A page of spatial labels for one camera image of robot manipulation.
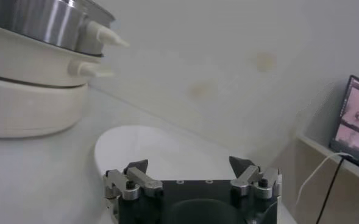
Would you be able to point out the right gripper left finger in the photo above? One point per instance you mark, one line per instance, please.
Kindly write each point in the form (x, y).
(142, 179)

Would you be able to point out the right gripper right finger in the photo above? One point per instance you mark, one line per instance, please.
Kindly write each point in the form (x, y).
(252, 178)

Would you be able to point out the stainless steel steamer basket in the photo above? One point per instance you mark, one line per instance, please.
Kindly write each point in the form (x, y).
(45, 21)

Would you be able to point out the white round plate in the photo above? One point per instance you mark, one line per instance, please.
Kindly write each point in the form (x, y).
(167, 152)

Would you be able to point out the white side table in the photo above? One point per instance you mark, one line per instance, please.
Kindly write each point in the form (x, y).
(350, 194)

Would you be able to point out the cream electric cooker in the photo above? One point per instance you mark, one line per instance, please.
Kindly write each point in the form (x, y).
(30, 106)

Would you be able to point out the black laptop camera windows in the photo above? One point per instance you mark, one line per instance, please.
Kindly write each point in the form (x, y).
(356, 121)

